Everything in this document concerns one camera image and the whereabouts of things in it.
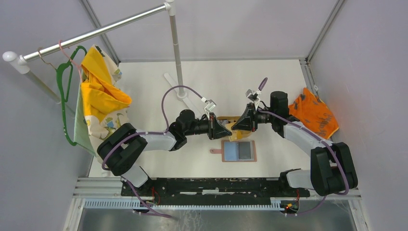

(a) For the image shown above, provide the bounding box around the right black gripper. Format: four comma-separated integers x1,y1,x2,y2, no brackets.
231,103,276,132

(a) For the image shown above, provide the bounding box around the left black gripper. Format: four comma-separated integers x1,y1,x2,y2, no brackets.
185,113,232,141

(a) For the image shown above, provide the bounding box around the tan oval tray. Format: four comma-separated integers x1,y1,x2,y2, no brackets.
217,116,252,141

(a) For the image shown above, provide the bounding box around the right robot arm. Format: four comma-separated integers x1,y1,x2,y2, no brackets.
232,90,358,196

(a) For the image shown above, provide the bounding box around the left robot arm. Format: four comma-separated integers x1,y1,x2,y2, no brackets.
97,109,232,196

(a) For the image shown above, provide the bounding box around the orange cloth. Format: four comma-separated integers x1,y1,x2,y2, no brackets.
289,88,339,139

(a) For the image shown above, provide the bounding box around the yellow dinosaur print garment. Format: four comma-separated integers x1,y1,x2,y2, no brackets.
74,45,132,156

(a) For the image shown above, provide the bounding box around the pink hanger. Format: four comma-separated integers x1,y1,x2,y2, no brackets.
58,40,83,85

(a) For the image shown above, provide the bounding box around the green hanger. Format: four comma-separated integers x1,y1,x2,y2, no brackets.
56,46,87,146

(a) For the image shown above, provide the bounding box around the metal clothes rack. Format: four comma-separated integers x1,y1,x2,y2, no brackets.
2,0,183,104

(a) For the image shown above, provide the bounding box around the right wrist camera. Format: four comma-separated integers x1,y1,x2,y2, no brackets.
245,89,262,103

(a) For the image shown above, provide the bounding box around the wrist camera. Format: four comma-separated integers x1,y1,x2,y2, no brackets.
204,100,216,118
245,89,262,103

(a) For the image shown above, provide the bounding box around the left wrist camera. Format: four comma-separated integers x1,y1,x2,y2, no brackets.
204,100,216,118

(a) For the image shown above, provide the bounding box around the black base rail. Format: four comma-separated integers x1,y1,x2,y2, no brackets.
136,178,310,205

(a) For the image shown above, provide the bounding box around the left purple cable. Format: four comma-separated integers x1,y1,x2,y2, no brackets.
101,85,204,219

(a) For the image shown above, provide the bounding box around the white cable duct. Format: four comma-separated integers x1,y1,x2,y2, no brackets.
84,199,284,211

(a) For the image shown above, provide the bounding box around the brown wire hanger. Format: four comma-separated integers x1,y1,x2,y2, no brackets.
37,48,57,71

